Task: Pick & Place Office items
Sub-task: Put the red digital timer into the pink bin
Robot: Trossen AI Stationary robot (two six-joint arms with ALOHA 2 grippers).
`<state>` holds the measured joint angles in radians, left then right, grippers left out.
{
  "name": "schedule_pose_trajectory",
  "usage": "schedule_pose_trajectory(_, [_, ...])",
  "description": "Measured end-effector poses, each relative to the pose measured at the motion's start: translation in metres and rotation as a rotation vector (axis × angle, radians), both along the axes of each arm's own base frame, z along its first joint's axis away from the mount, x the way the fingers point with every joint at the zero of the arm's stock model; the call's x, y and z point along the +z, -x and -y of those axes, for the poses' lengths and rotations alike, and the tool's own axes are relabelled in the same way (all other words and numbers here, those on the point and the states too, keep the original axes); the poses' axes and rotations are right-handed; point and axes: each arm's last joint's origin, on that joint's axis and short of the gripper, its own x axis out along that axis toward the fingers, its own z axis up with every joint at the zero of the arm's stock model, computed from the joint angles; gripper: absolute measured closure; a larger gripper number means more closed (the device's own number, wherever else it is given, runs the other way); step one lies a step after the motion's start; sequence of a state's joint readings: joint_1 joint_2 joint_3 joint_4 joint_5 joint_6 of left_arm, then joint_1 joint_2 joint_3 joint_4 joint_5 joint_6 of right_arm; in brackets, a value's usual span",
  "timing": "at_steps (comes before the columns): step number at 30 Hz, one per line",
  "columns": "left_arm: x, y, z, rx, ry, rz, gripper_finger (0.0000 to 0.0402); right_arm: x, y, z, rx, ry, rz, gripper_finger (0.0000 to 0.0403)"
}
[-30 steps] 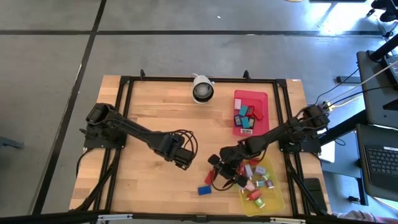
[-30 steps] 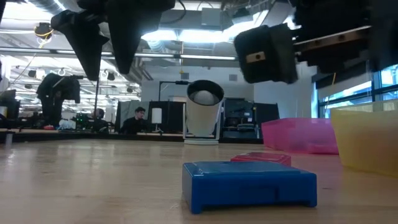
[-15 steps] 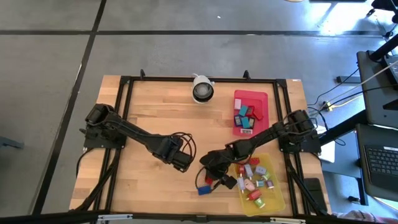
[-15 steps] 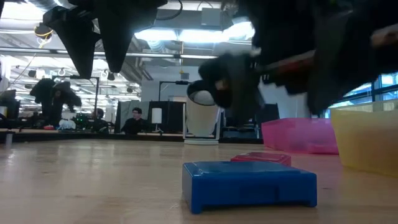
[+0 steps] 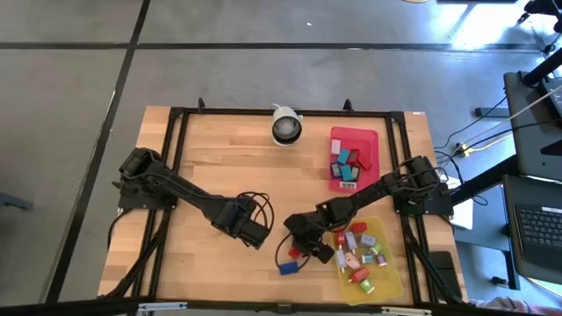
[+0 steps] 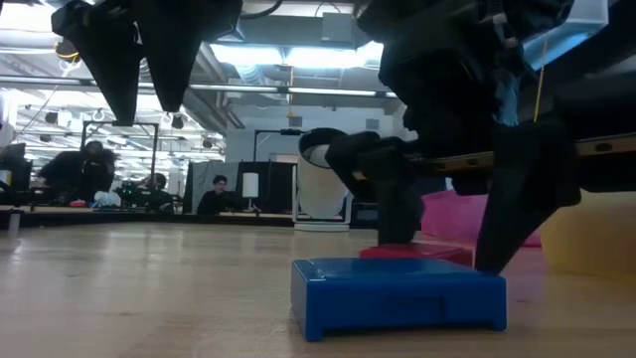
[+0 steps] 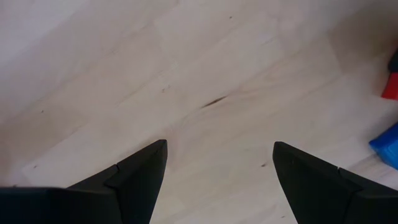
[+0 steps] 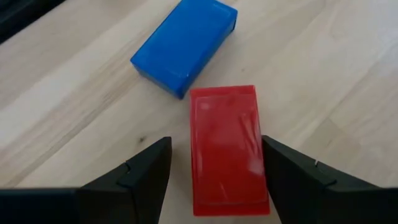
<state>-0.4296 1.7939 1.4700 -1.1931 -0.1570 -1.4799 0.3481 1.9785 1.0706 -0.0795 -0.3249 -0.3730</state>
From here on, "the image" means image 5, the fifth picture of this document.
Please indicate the black power strip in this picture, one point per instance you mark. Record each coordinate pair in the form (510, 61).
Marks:
(492, 112)

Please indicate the pale cloth bundle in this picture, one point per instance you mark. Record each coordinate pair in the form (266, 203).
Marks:
(505, 307)

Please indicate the black office chair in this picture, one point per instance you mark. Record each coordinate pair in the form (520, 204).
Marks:
(544, 6)

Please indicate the pink plastic bin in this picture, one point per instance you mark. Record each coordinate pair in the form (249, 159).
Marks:
(366, 140)

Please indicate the yellow plastic bin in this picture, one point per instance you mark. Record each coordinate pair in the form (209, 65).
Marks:
(391, 281)

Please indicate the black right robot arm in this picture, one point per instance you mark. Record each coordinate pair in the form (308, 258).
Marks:
(373, 193)

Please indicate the dark desk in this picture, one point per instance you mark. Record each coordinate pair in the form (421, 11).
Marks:
(509, 219)
(531, 145)

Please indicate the white digital clock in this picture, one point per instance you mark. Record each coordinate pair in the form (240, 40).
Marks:
(348, 185)

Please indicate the small teal wall charger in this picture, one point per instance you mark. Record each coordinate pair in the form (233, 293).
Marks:
(367, 259)

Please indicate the teal plastic box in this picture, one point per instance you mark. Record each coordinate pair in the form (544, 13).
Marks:
(343, 156)
(347, 173)

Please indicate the white paper sheet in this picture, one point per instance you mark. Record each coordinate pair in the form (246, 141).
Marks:
(463, 215)

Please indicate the black keyboard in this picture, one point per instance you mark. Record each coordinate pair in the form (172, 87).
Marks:
(540, 228)

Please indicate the red tray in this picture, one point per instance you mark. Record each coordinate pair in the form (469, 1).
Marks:
(353, 157)

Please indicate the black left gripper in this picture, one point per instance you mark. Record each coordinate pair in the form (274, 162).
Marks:
(239, 221)

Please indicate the yellow power plug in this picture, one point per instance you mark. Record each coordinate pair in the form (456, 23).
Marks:
(464, 150)

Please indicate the small purple wall charger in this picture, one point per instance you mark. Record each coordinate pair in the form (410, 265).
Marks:
(381, 260)

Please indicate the grey metal foot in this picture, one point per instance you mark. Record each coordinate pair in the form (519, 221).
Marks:
(13, 202)

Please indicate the red plastic box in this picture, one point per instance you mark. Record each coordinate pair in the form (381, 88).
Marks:
(365, 163)
(294, 253)

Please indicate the black desk device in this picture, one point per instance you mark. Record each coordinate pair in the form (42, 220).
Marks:
(554, 101)

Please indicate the white plastic box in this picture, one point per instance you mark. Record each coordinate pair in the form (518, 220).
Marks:
(336, 146)

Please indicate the pink wall charger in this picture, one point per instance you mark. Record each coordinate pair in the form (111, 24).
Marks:
(352, 261)

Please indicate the large lavender wall charger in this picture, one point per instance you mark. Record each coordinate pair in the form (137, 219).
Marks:
(341, 260)

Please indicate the green wall charger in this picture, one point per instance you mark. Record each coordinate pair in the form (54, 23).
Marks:
(376, 249)
(367, 286)

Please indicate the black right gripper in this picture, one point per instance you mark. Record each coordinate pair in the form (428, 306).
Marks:
(305, 228)

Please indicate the small black camera box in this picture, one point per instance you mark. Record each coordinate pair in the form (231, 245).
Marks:
(284, 308)

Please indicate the black digital clock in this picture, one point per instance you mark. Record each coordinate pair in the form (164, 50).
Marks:
(356, 174)

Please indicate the black storage box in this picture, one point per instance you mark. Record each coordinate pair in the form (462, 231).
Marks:
(443, 267)

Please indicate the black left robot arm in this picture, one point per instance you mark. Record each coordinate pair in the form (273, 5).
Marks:
(175, 188)

